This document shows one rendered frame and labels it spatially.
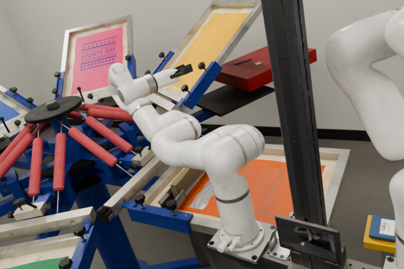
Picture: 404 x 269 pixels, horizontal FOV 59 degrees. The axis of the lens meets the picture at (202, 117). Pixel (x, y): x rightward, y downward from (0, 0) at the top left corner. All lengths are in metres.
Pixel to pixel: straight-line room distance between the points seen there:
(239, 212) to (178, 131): 0.33
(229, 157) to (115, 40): 2.30
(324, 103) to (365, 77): 2.80
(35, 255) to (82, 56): 1.80
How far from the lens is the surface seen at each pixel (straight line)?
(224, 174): 0.88
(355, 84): 0.73
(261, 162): 1.70
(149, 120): 1.23
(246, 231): 1.02
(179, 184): 1.52
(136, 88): 1.31
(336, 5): 3.21
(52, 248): 1.65
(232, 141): 0.89
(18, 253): 1.72
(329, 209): 1.36
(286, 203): 1.45
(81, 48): 3.15
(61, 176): 1.85
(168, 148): 1.10
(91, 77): 2.88
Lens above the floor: 1.88
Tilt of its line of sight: 24 degrees down
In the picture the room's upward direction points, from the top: 14 degrees counter-clockwise
